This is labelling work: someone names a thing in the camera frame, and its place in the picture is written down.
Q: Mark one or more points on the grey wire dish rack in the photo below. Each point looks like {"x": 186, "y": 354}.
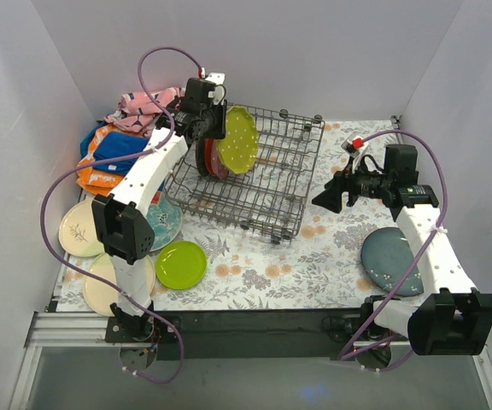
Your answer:
{"x": 272, "y": 196}

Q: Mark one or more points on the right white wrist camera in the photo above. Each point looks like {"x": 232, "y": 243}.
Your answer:
{"x": 356, "y": 148}

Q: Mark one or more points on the pink polka dot plate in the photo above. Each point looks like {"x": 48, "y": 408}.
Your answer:
{"x": 219, "y": 169}

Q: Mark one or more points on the pink patterned cloth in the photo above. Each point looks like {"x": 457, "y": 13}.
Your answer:
{"x": 135, "y": 115}

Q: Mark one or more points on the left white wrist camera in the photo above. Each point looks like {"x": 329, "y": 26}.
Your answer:
{"x": 217, "y": 89}

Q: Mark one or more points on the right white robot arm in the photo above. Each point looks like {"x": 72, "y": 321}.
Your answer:
{"x": 454, "y": 318}

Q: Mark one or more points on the cream leaf plate far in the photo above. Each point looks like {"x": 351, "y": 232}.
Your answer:
{"x": 77, "y": 232}

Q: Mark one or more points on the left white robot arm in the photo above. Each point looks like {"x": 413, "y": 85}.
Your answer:
{"x": 121, "y": 216}

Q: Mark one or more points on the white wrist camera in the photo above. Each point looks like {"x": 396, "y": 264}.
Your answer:
{"x": 356, "y": 148}
{"x": 217, "y": 89}

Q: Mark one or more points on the dark blue plate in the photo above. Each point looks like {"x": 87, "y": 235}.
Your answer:
{"x": 385, "y": 255}
{"x": 200, "y": 158}

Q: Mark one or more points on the orange blue cloth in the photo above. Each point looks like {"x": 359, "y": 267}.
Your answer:
{"x": 104, "y": 142}

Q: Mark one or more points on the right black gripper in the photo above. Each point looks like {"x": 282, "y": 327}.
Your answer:
{"x": 349, "y": 188}

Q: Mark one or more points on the orange plate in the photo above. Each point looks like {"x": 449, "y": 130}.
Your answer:
{"x": 208, "y": 155}

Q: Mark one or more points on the red teal flower plate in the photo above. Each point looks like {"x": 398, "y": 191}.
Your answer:
{"x": 165, "y": 219}

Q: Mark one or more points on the cream leaf plate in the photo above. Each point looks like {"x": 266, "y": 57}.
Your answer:
{"x": 77, "y": 232}
{"x": 98, "y": 295}

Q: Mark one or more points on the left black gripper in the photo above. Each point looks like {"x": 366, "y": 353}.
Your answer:
{"x": 213, "y": 125}

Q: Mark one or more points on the lime green plate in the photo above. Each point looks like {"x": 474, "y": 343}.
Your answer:
{"x": 181, "y": 265}

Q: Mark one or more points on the olive polka dot plate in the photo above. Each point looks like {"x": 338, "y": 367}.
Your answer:
{"x": 238, "y": 150}

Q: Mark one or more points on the floral tablecloth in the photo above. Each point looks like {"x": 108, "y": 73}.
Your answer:
{"x": 319, "y": 268}

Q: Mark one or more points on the cream leaf plate near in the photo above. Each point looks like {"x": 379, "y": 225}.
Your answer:
{"x": 98, "y": 295}

